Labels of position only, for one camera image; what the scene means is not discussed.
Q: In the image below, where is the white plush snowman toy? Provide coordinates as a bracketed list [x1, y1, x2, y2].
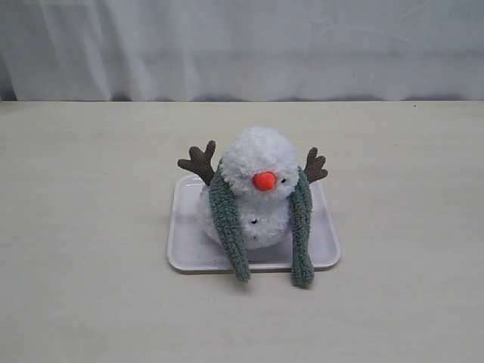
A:
[177, 126, 328, 250]

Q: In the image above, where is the green fleece scarf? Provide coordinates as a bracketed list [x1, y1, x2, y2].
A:
[208, 167, 314, 288]

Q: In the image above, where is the white rectangular plastic tray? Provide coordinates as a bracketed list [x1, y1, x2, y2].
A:
[166, 174, 342, 275]

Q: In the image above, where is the white backdrop curtain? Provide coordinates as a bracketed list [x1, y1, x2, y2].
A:
[1, 1, 483, 101]

